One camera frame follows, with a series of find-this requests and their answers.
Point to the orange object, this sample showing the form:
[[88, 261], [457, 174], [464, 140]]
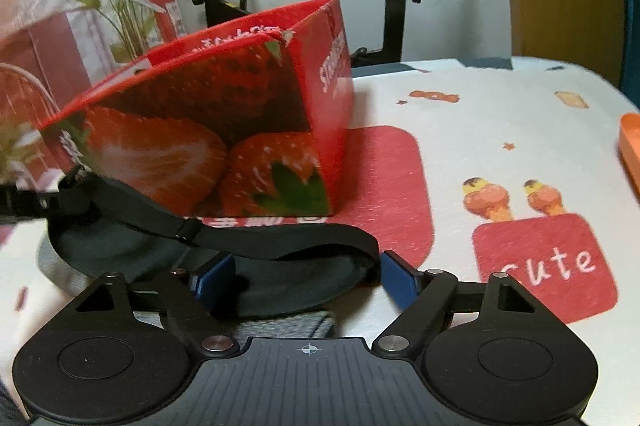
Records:
[[629, 145]]

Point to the red plant print curtain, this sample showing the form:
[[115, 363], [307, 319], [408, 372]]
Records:
[[52, 51]]

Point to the grey mesh cloth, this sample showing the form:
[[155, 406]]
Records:
[[311, 325]]

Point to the red strawberry cardboard box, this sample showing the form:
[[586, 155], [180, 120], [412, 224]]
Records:
[[245, 119]]

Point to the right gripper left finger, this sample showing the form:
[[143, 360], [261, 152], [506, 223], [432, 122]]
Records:
[[194, 306]]

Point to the cartoon print table cloth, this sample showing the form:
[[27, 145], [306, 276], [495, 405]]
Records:
[[520, 170]]

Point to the black eye mask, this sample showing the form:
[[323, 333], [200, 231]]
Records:
[[98, 225]]

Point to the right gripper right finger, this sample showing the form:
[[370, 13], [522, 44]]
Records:
[[427, 300]]

